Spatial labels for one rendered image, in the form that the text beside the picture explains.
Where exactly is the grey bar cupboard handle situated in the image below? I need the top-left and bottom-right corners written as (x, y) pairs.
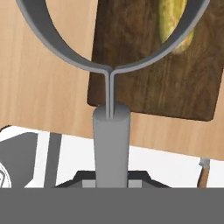
top-left (43, 132), bottom-right (63, 188)

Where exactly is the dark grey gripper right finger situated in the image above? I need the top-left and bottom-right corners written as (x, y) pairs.
top-left (127, 170), bottom-right (172, 189)

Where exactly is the grey metal loop peeler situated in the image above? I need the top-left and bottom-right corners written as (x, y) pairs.
top-left (15, 0), bottom-right (210, 189)

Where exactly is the dark wooden cutting board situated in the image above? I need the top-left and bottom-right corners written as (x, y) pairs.
top-left (87, 0), bottom-right (224, 123)

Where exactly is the green yellow cucumber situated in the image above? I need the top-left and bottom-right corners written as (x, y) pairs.
top-left (157, 0), bottom-right (194, 55)

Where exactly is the brown handled knife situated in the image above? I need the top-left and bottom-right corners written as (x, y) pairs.
top-left (197, 157), bottom-right (212, 189)

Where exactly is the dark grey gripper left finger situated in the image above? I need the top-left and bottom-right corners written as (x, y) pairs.
top-left (53, 170), bottom-right (97, 189)

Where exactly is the white cupboard front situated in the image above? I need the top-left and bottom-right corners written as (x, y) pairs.
top-left (34, 130), bottom-right (224, 189)

